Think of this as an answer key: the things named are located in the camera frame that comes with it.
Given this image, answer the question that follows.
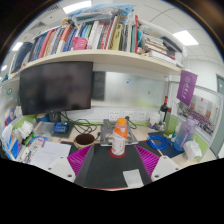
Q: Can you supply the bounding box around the black cable tangle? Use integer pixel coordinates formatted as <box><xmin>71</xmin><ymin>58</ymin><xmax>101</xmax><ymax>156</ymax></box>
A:
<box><xmin>59</xmin><ymin>111</ymin><xmax>101</xmax><ymax>134</ymax></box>

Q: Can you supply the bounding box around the green translucent cup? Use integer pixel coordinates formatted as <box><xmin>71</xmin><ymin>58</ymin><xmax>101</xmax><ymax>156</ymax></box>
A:
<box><xmin>165</xmin><ymin>113</ymin><xmax>179</xmax><ymax>134</ymax></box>

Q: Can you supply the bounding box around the orange-capped drink bottle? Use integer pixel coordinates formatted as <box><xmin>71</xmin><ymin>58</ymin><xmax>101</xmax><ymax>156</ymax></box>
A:
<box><xmin>110</xmin><ymin>117</ymin><xmax>129</xmax><ymax>157</ymax></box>

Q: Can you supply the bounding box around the white paper notebook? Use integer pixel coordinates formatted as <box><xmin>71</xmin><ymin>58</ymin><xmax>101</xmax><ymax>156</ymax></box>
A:
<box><xmin>29</xmin><ymin>140</ymin><xmax>72</xmax><ymax>171</ymax></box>

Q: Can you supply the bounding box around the dark blue mouse pad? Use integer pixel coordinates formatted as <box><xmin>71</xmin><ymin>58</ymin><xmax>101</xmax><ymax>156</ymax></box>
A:
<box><xmin>148</xmin><ymin>131</ymin><xmax>184</xmax><ymax>159</ymax></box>

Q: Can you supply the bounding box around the flat round red coaster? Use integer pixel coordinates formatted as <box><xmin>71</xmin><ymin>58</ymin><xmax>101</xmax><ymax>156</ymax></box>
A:
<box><xmin>108</xmin><ymin>147</ymin><xmax>127</xmax><ymax>159</ymax></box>

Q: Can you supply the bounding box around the black desk mat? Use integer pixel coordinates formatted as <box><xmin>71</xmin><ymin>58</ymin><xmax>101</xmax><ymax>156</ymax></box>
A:
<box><xmin>68</xmin><ymin>139</ymin><xmax>174</xmax><ymax>191</ymax></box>

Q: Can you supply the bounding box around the clear plastic box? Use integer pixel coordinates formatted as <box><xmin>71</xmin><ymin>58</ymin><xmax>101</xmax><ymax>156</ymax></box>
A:
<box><xmin>34</xmin><ymin>121</ymin><xmax>56</xmax><ymax>138</ymax></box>

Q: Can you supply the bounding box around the blue coiled cable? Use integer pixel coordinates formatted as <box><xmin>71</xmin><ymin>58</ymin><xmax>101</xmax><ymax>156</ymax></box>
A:
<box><xmin>146</xmin><ymin>133</ymin><xmax>169</xmax><ymax>151</ymax></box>

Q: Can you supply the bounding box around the purple hanging pennant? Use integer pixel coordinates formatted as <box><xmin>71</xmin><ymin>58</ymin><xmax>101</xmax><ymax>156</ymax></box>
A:
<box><xmin>176</xmin><ymin>69</ymin><xmax>198</xmax><ymax>107</ymax></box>

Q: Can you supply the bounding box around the patterned brown mug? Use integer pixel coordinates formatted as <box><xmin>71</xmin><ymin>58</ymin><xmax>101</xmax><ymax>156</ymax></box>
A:
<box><xmin>73</xmin><ymin>133</ymin><xmax>97</xmax><ymax>150</ymax></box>

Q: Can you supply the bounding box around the grey metal laptop stand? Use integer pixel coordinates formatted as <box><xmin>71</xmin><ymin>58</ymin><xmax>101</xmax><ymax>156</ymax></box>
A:
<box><xmin>99</xmin><ymin>118</ymin><xmax>139</xmax><ymax>147</ymax></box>

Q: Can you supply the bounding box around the wooden shelf with books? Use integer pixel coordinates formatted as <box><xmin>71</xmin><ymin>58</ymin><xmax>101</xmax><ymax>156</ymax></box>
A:
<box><xmin>9</xmin><ymin>3</ymin><xmax>188</xmax><ymax>76</ymax></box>

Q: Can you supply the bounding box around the white wall outlet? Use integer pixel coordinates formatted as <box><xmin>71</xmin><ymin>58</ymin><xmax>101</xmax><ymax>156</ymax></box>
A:
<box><xmin>108</xmin><ymin>109</ymin><xmax>120</xmax><ymax>122</ymax></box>
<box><xmin>123</xmin><ymin>110</ymin><xmax>134</xmax><ymax>122</ymax></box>
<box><xmin>136</xmin><ymin>110</ymin><xmax>148</xmax><ymax>122</ymax></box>

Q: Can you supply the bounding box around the dark wine bottle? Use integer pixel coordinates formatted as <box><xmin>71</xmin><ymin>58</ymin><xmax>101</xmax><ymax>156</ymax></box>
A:
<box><xmin>159</xmin><ymin>95</ymin><xmax>169</xmax><ymax>123</ymax></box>

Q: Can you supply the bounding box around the white paper slip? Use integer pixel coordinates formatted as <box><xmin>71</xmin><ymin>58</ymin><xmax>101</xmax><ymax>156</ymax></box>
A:
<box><xmin>122</xmin><ymin>168</ymin><xmax>145</xmax><ymax>189</ymax></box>

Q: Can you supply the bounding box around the blue electronic device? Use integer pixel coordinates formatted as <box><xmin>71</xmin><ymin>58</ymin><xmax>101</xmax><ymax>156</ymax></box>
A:
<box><xmin>53</xmin><ymin>121</ymin><xmax>69</xmax><ymax>134</ymax></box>

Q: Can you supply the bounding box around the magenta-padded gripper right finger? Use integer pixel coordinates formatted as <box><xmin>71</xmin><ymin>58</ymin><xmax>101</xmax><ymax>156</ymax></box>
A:
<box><xmin>133</xmin><ymin>144</ymin><xmax>182</xmax><ymax>186</ymax></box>

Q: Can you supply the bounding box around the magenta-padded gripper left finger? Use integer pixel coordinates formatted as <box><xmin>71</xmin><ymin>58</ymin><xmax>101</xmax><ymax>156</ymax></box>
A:
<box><xmin>46</xmin><ymin>144</ymin><xmax>95</xmax><ymax>188</ymax></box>

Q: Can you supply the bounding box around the black computer monitor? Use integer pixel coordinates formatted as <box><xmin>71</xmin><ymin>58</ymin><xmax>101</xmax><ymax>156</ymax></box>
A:
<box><xmin>18</xmin><ymin>60</ymin><xmax>94</xmax><ymax>123</ymax></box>

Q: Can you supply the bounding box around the white tissue pack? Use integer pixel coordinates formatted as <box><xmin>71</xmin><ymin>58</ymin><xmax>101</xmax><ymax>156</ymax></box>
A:
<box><xmin>183</xmin><ymin>139</ymin><xmax>203</xmax><ymax>163</ymax></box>
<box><xmin>13</xmin><ymin>120</ymin><xmax>36</xmax><ymax>141</ymax></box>

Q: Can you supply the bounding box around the white jar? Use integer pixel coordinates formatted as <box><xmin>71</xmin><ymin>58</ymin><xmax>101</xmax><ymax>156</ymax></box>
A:
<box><xmin>148</xmin><ymin>112</ymin><xmax>162</xmax><ymax>127</ymax></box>

